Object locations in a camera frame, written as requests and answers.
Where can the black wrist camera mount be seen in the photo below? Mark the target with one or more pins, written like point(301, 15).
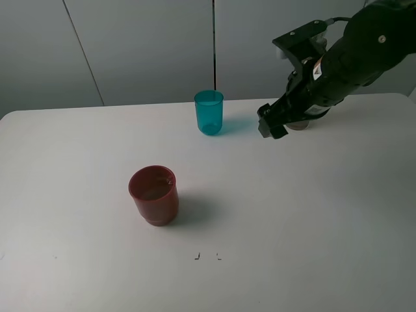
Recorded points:
point(303, 44)

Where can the smoky transparent water bottle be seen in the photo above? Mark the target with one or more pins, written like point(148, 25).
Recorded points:
point(313, 110)

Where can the red plastic cup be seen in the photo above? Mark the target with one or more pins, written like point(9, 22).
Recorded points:
point(154, 192)

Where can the teal translucent plastic cup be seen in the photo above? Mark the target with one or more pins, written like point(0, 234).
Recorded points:
point(209, 111)

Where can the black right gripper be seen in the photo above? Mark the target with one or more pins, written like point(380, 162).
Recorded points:
point(287, 109)

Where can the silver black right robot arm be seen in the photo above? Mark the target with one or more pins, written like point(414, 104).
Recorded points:
point(334, 57)

